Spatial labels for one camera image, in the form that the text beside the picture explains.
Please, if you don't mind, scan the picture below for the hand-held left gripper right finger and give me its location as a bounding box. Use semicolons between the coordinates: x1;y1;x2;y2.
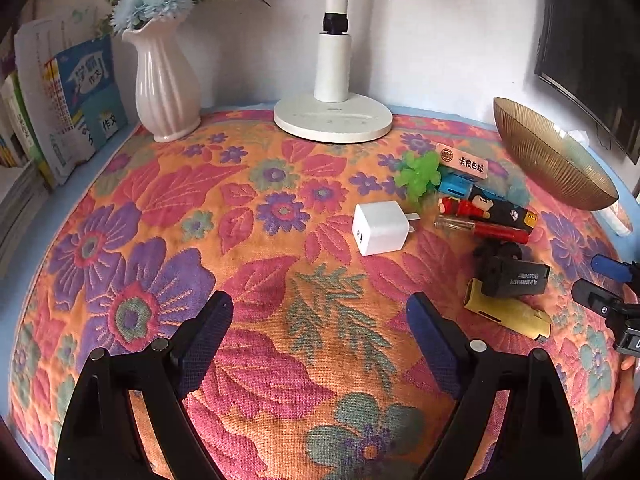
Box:
406;292;585;480

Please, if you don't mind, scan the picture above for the row of upright books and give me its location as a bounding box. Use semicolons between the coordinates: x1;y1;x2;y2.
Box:
0;71;51;171

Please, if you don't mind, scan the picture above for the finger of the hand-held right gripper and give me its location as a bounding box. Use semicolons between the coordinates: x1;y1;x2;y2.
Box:
571;278;640;320
591;254;640;285

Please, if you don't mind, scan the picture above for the black cartoon print lighter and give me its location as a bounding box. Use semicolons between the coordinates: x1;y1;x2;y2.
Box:
471;186;540;231

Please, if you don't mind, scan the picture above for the red pen with glass tube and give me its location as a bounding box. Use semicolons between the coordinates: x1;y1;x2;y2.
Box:
433;214;531;246

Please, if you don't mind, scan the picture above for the blue lighter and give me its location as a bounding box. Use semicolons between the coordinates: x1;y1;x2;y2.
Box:
438;170;476;199

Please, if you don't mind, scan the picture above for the white desk lamp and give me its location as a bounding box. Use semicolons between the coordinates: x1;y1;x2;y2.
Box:
273;0;394;144

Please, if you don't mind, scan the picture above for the green plastic gecko toy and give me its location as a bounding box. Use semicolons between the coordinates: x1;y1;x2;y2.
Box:
393;151;444;204

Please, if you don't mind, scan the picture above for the brown ribbed glass bowl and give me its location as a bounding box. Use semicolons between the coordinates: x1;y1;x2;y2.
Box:
493;96;620;212

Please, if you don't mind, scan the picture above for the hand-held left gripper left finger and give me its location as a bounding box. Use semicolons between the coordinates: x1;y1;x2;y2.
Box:
54;289;235;480

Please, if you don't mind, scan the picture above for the pink eraser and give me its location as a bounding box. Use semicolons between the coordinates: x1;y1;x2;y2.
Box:
433;142;490;181

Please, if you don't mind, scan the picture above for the white ribbed vase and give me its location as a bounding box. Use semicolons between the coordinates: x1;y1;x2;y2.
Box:
121;17;202;143

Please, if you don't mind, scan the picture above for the clear plastic packet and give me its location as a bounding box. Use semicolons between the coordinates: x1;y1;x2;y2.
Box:
599;206;634;237

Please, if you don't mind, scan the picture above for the black wall television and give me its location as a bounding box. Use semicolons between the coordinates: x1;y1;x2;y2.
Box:
532;0;640;166

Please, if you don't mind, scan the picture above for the black battery box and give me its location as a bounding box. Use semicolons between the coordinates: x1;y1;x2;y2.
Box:
479;255;551;297

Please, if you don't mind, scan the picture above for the white cover workbook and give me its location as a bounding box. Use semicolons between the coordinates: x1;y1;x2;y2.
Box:
13;6;103;188

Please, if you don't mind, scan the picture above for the person's right hand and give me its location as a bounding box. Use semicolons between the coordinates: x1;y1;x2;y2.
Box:
611;356;640;436

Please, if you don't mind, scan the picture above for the white charger plug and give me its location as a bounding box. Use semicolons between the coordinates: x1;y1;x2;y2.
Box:
352;202;417;257

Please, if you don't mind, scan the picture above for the blue cover workbook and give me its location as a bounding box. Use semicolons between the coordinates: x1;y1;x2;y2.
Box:
51;35;129;176

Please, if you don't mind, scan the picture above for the stack of flat books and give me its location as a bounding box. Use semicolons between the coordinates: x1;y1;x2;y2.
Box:
0;160;55;261

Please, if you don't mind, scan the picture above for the yellow lighter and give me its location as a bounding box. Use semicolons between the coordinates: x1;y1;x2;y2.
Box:
464;278;552;344

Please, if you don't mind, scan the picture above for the black clip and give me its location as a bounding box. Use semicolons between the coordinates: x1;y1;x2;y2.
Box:
473;241;524;264

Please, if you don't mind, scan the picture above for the floral patterned cloth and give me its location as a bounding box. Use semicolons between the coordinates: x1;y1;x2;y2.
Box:
0;107;632;480

